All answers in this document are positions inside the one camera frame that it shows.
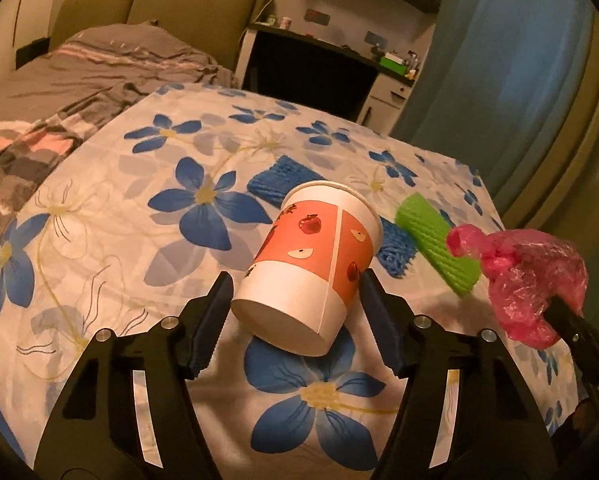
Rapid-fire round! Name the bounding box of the white drawer unit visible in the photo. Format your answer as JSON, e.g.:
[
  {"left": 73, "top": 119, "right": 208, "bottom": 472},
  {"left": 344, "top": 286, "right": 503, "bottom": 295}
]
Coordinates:
[{"left": 358, "top": 76, "right": 413, "bottom": 134}]

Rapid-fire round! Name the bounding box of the blue window curtain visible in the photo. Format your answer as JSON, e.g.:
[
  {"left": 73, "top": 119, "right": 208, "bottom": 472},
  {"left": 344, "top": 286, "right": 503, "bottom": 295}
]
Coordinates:
[{"left": 388, "top": 0, "right": 599, "bottom": 243}]

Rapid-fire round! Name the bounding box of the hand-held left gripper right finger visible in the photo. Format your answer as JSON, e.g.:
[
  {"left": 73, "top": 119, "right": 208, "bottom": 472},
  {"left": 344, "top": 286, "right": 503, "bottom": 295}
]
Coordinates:
[{"left": 359, "top": 268, "right": 556, "bottom": 480}]

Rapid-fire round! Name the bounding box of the green foam net sleeve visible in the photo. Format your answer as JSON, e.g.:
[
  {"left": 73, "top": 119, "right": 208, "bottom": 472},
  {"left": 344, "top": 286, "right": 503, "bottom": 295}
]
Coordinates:
[{"left": 395, "top": 192, "right": 482, "bottom": 297}]

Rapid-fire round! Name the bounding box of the dark nightstand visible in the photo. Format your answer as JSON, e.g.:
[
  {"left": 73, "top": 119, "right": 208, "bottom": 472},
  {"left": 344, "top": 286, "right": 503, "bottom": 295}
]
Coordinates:
[{"left": 14, "top": 37, "right": 51, "bottom": 72}]

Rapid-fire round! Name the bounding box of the orange apple-print paper cup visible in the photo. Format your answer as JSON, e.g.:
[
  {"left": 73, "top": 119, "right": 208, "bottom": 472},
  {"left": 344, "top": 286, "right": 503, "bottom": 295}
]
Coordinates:
[{"left": 230, "top": 180, "right": 384, "bottom": 359}]

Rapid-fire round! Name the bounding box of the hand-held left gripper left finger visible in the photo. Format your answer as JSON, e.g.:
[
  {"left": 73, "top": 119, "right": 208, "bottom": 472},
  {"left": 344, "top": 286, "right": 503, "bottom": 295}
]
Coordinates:
[{"left": 34, "top": 270, "right": 236, "bottom": 480}]

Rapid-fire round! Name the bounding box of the grey striped duvet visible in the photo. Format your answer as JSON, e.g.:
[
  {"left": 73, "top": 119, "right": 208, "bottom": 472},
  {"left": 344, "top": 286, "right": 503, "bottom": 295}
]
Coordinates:
[{"left": 0, "top": 21, "right": 241, "bottom": 261}]

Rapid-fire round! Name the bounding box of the pink plastic bag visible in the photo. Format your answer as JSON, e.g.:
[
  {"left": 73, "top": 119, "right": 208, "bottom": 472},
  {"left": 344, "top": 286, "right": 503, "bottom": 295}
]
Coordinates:
[{"left": 445, "top": 223, "right": 589, "bottom": 351}]

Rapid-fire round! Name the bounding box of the blue foam net sleeve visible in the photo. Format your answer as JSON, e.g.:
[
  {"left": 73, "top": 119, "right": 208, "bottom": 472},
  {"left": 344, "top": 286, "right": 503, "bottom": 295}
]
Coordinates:
[
  {"left": 376, "top": 220, "right": 418, "bottom": 279},
  {"left": 246, "top": 155, "right": 326, "bottom": 211}
]

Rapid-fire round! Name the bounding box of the blue floral bed blanket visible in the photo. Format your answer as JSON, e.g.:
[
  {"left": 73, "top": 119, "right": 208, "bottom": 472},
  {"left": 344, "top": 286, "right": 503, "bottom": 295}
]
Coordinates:
[{"left": 0, "top": 82, "right": 570, "bottom": 480}]

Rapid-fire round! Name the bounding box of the green box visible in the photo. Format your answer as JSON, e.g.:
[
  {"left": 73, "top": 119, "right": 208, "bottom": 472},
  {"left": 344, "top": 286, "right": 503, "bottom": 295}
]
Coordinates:
[{"left": 378, "top": 52, "right": 410, "bottom": 75}]

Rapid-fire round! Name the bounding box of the dark-topped desk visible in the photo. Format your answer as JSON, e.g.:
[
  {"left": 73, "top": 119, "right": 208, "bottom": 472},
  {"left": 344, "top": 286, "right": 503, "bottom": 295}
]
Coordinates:
[{"left": 241, "top": 22, "right": 416, "bottom": 122}]

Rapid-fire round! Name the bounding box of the grey padded bed headboard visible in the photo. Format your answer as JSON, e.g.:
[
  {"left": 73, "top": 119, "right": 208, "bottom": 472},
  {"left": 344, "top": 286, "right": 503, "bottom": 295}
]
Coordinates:
[{"left": 48, "top": 0, "right": 275, "bottom": 83}]

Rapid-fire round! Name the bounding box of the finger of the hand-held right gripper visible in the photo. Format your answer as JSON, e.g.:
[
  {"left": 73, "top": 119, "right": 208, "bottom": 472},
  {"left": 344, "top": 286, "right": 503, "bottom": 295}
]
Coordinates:
[{"left": 546, "top": 297, "right": 599, "bottom": 362}]

